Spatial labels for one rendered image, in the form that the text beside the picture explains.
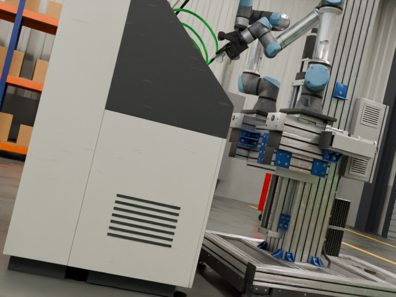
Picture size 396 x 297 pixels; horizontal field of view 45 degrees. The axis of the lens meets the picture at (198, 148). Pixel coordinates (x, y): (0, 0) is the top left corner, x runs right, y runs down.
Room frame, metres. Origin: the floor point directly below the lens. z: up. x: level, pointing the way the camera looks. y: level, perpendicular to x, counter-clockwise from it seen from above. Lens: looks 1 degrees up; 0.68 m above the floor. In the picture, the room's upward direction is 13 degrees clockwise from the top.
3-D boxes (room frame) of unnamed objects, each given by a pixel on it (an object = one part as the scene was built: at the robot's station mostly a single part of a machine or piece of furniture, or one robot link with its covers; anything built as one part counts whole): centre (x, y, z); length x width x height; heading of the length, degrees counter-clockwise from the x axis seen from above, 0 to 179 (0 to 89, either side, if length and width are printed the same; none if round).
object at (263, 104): (3.01, -0.35, 1.09); 0.15 x 0.15 x 0.10
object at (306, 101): (2.55, -0.53, 1.09); 0.15 x 0.15 x 0.10
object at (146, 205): (2.54, 0.23, 0.39); 0.70 x 0.58 x 0.79; 11
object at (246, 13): (2.60, -0.07, 1.52); 0.09 x 0.08 x 0.11; 161
